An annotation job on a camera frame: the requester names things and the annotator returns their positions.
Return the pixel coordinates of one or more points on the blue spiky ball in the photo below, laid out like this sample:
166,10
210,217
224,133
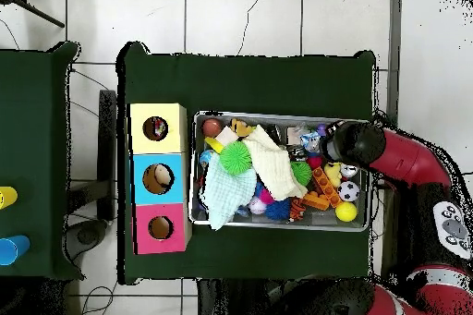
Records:
278,209

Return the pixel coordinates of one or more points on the small green spiky ball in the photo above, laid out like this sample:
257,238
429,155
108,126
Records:
301,172

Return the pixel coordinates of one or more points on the multicoloured patterned cloth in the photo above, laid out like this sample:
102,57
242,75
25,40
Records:
160,127

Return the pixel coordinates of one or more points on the orange plastic toy block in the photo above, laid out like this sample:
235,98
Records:
323,185

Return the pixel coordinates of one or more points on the yellow ball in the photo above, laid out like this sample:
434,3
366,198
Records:
346,211

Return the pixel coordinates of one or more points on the blue cylinder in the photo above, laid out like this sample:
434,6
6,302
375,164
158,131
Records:
13,250

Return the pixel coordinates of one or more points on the mint green waffle cloth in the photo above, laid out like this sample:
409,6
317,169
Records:
225,193

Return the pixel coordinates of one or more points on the black tripod leg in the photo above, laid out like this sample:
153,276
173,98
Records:
40,15

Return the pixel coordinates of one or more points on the cream waffle cloth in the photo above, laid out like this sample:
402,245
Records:
273,167

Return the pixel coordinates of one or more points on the orange tiger plush toy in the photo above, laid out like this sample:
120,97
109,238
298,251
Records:
296,209

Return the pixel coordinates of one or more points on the yellow cylinder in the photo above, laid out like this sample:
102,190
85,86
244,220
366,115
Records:
7,197

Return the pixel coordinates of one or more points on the black upright panel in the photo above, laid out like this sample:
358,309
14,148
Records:
107,152

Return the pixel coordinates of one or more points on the dark green table cloth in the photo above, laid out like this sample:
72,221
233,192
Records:
33,126
251,82

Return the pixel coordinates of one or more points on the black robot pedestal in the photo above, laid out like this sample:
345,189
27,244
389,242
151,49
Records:
229,300

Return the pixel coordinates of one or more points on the wooden box with three holes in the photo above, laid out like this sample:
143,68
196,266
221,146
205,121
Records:
144,244

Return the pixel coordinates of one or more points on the brown toy football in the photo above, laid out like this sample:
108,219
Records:
211,127

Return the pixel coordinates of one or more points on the black and white soccer ball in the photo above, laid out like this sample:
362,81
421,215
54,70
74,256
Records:
349,191

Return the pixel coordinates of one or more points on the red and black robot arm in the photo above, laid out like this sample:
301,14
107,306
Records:
406,159

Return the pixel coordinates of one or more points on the large green spiky ball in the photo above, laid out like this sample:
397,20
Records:
235,158

